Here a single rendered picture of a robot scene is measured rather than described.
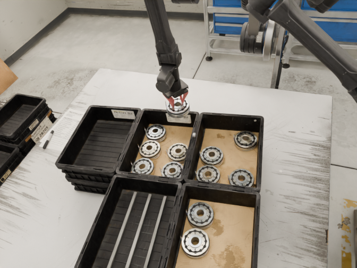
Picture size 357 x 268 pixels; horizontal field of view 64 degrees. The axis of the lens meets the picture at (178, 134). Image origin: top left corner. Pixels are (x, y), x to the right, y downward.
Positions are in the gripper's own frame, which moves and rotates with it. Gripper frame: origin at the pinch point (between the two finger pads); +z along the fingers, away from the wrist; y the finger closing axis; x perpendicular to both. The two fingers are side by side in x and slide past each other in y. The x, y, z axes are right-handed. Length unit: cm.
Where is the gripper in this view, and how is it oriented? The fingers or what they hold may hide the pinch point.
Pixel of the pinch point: (177, 103)
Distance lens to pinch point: 127.6
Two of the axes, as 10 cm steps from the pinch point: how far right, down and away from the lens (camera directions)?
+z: 1.3, 6.6, 7.4
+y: 8.4, -4.8, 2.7
